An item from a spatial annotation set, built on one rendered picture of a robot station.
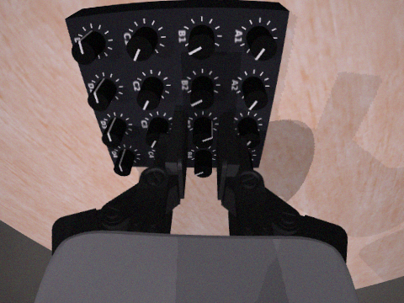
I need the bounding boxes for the black knob box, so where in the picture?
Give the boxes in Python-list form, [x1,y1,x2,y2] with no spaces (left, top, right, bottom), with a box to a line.
[65,0,290,178]

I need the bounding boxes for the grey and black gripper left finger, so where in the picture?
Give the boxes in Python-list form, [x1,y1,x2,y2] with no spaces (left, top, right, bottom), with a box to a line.
[52,111,189,255]

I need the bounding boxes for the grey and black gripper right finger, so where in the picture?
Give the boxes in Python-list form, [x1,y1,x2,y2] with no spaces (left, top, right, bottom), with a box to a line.
[216,113,348,263]

